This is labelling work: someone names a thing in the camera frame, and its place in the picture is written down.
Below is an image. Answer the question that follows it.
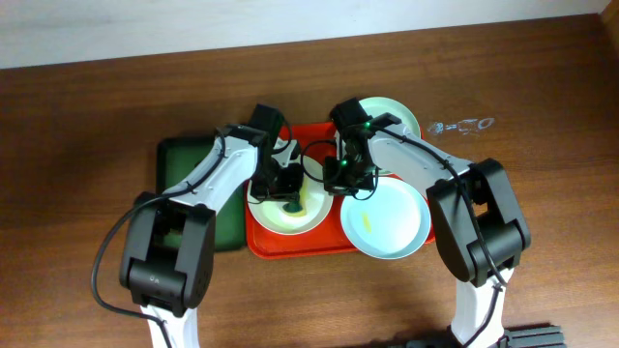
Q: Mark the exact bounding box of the yellow green scrub sponge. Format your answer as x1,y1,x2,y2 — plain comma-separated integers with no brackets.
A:
282,182,308,217

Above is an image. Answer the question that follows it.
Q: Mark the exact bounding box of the white plate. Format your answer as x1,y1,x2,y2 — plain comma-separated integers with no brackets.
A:
247,172,334,235

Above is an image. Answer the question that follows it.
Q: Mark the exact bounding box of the light blue plate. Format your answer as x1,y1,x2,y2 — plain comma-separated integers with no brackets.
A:
339,177,431,260

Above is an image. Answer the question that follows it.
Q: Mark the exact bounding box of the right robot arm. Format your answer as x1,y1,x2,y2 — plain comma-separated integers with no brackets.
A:
323,98,531,347

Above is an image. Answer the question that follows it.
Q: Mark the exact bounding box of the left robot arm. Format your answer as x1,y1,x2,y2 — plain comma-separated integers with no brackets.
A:
119,104,303,347

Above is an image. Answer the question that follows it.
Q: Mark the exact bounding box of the red plastic tray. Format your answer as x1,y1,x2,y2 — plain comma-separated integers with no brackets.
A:
245,121,436,260

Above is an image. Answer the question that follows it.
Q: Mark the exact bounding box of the black tray with green water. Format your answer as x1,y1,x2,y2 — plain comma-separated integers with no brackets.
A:
156,135,247,252

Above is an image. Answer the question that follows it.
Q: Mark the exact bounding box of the mint green plate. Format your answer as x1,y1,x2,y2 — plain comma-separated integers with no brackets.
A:
330,97,422,175

